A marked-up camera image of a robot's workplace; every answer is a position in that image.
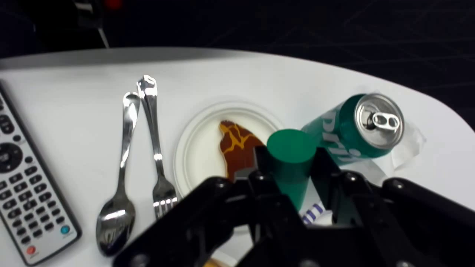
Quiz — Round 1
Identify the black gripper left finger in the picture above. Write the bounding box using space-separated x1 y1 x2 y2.
246 146 286 201

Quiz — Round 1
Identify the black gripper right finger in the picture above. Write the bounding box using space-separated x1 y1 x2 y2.
308 146 363 227

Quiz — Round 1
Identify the green plastic cup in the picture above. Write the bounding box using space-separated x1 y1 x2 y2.
265 128 318 213

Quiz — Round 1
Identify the white round plate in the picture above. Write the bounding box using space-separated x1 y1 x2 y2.
171 100 286 201

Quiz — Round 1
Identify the brown giraffe pattern toy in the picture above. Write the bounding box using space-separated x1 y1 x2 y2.
217 119 266 183

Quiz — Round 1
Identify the white packet with blue print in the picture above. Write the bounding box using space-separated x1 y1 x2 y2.
298 190 332 229

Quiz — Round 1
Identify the green soda can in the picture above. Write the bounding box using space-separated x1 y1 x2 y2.
299 92 406 168

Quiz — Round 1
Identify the silver metal fork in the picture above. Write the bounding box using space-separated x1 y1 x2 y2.
134 73 180 221

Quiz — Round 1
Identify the silver metal spoon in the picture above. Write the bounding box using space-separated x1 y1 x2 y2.
93 91 142 258

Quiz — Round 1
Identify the grey remote control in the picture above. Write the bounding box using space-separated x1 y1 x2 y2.
0 80 82 267

